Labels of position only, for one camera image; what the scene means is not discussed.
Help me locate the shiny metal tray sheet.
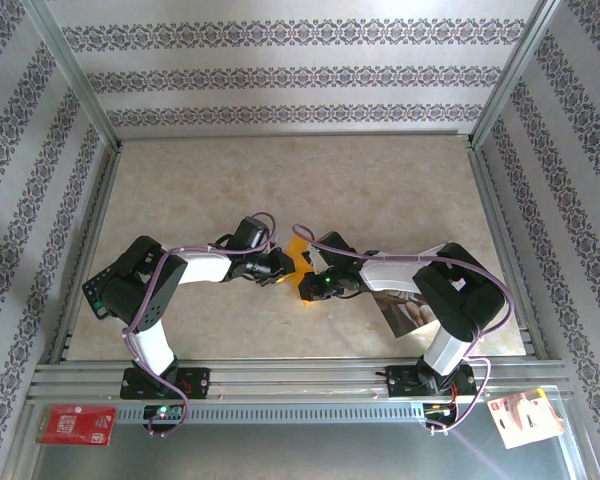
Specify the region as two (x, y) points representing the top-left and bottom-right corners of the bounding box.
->
(17, 384), (589, 480)

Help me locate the printed photo magazine page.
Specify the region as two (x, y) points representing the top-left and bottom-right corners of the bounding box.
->
(372, 288), (444, 340)

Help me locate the small controller board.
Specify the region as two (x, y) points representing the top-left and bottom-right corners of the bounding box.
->
(423, 402), (457, 420)
(144, 403), (186, 422)

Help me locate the white and red blister package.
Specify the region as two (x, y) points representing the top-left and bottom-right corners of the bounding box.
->
(487, 387), (565, 450)

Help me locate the red card package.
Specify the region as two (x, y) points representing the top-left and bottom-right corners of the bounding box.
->
(35, 404), (117, 447)

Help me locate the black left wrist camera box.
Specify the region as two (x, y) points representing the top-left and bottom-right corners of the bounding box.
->
(229, 215), (272, 250)

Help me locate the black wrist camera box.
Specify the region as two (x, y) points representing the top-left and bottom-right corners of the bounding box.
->
(229, 215), (272, 250)
(314, 230), (359, 267)

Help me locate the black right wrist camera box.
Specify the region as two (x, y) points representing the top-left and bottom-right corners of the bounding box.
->
(314, 230), (359, 267)

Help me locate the aluminium rail beam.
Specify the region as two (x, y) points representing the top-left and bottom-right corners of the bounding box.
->
(27, 357), (571, 404)

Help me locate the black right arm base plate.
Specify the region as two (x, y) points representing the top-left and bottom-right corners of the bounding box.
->
(385, 364), (477, 399)

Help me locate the grey slotted cable duct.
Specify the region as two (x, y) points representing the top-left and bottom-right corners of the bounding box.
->
(114, 402), (426, 425)

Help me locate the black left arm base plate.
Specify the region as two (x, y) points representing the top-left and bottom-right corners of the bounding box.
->
(119, 367), (212, 400)

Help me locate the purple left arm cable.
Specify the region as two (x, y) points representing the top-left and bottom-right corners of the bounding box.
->
(121, 212), (281, 439)

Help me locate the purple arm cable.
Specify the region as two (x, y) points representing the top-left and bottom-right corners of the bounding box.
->
(121, 212), (281, 439)
(292, 223), (514, 436)

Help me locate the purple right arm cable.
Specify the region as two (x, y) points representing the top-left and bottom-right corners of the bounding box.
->
(292, 223), (514, 436)

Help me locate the aluminium corner post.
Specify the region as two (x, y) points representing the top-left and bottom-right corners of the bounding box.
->
(467, 0), (564, 146)
(22, 0), (124, 146)

